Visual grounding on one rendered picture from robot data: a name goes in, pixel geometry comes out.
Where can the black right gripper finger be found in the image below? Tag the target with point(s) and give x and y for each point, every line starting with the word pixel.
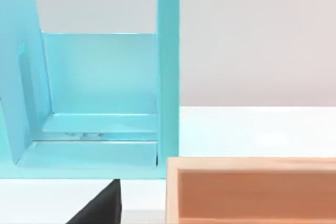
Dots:
pixel 105 205

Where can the light blue rack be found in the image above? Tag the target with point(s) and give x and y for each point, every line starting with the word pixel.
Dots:
pixel 105 77

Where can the shallow salmon-coloured box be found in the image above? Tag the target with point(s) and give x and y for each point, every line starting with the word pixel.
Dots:
pixel 252 192

